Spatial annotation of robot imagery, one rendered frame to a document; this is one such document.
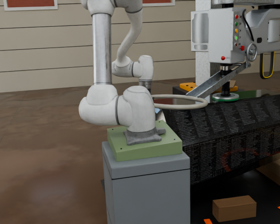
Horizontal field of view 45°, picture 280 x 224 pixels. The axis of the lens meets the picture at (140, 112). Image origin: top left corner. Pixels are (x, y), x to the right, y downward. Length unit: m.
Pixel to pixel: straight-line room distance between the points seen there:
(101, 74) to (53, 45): 6.84
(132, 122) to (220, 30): 1.30
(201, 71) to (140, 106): 2.07
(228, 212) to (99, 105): 1.38
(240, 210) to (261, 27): 1.50
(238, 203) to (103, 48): 1.56
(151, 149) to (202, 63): 2.09
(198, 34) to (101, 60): 1.94
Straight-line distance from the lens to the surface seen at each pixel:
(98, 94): 1.74
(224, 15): 2.74
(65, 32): 8.59
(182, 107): 2.16
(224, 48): 2.74
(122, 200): 1.71
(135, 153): 1.69
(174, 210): 1.82
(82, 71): 8.66
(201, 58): 3.68
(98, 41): 1.82
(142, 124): 1.71
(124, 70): 2.21
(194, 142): 2.51
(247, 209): 2.74
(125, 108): 1.70
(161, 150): 1.72
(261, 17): 3.12
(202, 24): 3.56
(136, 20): 1.95
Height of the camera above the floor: 1.45
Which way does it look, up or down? 14 degrees down
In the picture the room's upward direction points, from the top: 2 degrees counter-clockwise
